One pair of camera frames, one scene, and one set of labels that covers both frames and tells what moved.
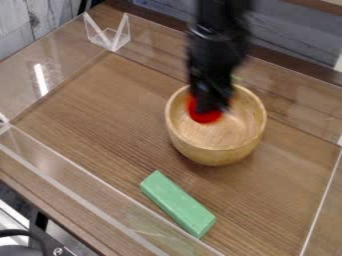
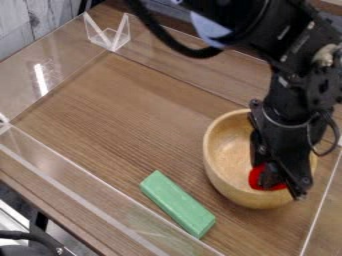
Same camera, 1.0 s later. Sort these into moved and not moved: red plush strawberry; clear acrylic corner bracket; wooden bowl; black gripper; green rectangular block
Moved: wooden bowl; black gripper; red plush strawberry
Not moved: green rectangular block; clear acrylic corner bracket
